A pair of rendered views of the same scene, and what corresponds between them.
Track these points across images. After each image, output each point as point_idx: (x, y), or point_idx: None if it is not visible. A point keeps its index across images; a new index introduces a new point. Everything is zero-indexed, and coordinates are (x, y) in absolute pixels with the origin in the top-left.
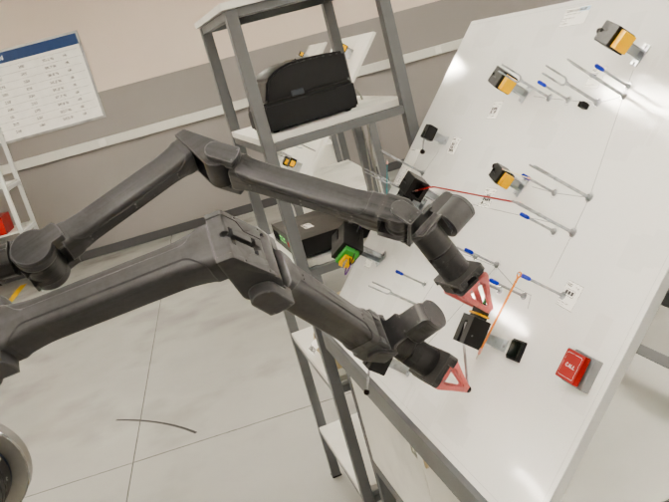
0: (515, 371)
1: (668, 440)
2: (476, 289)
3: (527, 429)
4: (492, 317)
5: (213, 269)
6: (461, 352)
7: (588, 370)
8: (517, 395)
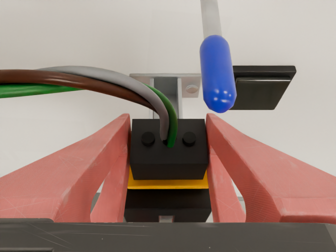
0: (264, 113)
1: None
2: (111, 154)
3: (332, 157)
4: (50, 33)
5: None
6: (15, 119)
7: None
8: (288, 137)
